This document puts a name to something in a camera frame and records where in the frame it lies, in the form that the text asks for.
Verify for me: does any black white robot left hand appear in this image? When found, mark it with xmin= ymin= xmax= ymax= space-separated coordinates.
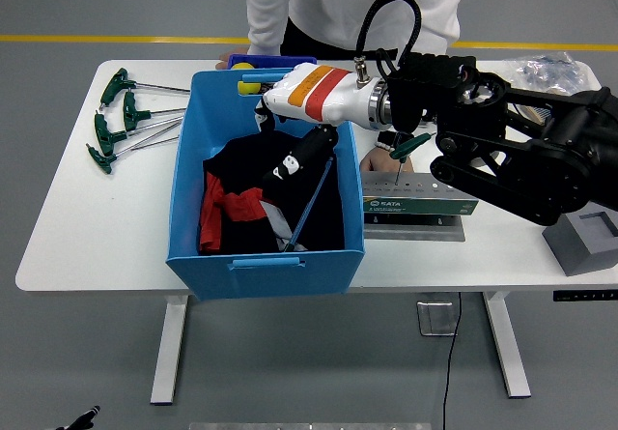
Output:
xmin=55 ymin=404 xmax=102 ymax=430

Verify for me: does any person's left hand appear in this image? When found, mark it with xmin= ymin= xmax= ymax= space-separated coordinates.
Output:
xmin=360 ymin=147 xmax=415 ymax=174

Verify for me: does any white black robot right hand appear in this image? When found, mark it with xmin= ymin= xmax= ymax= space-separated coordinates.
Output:
xmin=253 ymin=62 xmax=382 ymax=185

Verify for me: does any short thin T-handle hex key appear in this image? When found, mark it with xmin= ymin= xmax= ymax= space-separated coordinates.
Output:
xmin=388 ymin=132 xmax=435 ymax=186

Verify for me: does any grey metal hex key rack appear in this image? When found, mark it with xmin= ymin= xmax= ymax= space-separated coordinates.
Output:
xmin=361 ymin=171 xmax=480 ymax=243

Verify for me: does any long thick T-handle hex key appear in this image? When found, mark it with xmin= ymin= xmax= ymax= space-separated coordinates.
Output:
xmin=283 ymin=156 xmax=336 ymax=254

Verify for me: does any silver floor socket box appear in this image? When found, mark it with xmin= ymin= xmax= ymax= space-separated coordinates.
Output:
xmin=416 ymin=300 xmax=459 ymax=337

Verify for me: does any large light blue plastic box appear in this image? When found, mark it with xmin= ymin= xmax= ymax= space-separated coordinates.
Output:
xmin=165 ymin=67 xmax=367 ymax=301

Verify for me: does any yellow ball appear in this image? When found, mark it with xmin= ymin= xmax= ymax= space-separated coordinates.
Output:
xmin=230 ymin=62 xmax=265 ymax=96

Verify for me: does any small dark blue bin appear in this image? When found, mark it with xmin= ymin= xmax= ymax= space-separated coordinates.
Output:
xmin=226 ymin=53 xmax=319 ymax=70

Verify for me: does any person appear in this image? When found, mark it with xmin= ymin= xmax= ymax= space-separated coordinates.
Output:
xmin=215 ymin=0 xmax=479 ymax=175

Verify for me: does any white table leg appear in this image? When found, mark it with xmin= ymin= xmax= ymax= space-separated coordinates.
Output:
xmin=482 ymin=292 xmax=532 ymax=399
xmin=150 ymin=294 xmax=190 ymax=406

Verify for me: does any black red white clothing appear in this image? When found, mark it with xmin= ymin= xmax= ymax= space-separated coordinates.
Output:
xmin=198 ymin=132 xmax=346 ymax=256

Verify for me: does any clear plastic bag of parts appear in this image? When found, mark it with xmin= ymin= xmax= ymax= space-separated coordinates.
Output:
xmin=501 ymin=51 xmax=598 ymax=96

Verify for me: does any grey block with square recess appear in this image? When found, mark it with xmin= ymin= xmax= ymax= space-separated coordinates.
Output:
xmin=541 ymin=211 xmax=618 ymax=276

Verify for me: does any black table control panel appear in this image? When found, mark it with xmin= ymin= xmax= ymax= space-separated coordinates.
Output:
xmin=552 ymin=289 xmax=618 ymax=301

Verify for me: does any green T-handle hex key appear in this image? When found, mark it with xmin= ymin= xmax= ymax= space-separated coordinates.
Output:
xmin=94 ymin=113 xmax=183 ymax=157
xmin=122 ymin=90 xmax=187 ymax=132
xmin=86 ymin=135 xmax=180 ymax=176
xmin=99 ymin=67 xmax=191 ymax=108

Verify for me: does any black floor cable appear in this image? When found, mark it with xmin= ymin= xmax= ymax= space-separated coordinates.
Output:
xmin=441 ymin=293 xmax=464 ymax=430

